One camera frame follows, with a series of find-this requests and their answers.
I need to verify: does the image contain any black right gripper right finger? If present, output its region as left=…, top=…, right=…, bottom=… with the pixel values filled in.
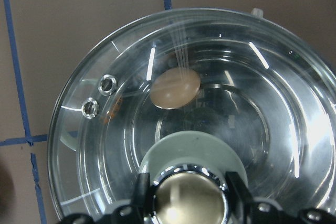
left=225, top=172, right=335, bottom=223

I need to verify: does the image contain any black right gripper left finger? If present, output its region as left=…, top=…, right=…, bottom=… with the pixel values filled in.
left=59, top=173, right=150, bottom=223

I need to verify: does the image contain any glass pot lid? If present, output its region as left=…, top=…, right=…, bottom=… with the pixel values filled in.
left=47, top=8, right=336, bottom=224

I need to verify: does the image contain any brown egg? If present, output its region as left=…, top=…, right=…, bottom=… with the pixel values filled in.
left=150, top=68, right=201, bottom=110

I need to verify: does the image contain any pale green electric pot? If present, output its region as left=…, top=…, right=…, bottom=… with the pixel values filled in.
left=60, top=7, right=336, bottom=224

